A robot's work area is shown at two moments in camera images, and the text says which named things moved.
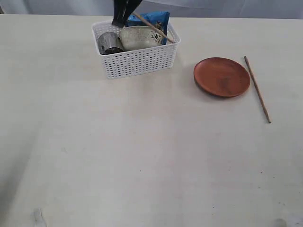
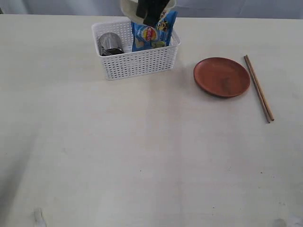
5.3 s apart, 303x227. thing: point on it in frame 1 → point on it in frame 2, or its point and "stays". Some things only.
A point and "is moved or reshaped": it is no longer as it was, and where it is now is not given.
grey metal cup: [109, 42] stays
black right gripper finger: [120, 8] → [142, 8]
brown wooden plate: [221, 77] stays
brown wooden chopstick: [248, 65] stays
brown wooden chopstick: [153, 27] → [260, 90]
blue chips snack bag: [160, 19] is moved or reshaped
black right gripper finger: [132, 5] → [155, 8]
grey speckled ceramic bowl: [138, 37] → [129, 8]
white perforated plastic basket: [139, 61] stays
